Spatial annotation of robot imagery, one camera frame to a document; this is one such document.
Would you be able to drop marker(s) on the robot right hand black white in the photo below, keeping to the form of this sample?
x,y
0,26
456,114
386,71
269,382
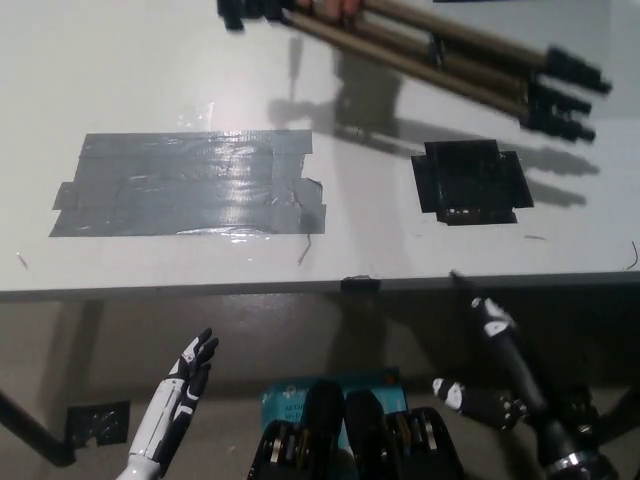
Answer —
x,y
515,360

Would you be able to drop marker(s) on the small black tape strip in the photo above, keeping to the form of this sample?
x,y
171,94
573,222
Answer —
x,y
360,285

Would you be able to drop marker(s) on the large grey duct tape patch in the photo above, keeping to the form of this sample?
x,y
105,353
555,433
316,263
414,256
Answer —
x,y
190,182

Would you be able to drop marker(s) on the square black tape patch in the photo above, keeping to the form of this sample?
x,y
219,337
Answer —
x,y
470,182

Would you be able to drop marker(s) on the robot torso black teal blocks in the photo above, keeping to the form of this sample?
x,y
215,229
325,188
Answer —
x,y
350,440

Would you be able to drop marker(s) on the black slanted table leg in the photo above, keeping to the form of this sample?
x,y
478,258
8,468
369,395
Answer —
x,y
30,425
622,412

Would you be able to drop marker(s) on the brown tripod with black feet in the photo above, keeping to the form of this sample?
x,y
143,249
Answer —
x,y
400,64

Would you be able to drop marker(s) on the black tape patch on floor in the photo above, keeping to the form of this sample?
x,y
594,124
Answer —
x,y
97,422

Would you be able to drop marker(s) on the person's bare hand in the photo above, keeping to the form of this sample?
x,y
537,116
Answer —
x,y
334,6

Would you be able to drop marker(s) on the clear glossy tape piece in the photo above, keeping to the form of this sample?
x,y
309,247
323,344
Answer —
x,y
196,116

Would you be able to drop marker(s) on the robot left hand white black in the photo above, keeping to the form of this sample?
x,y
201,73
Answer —
x,y
172,400

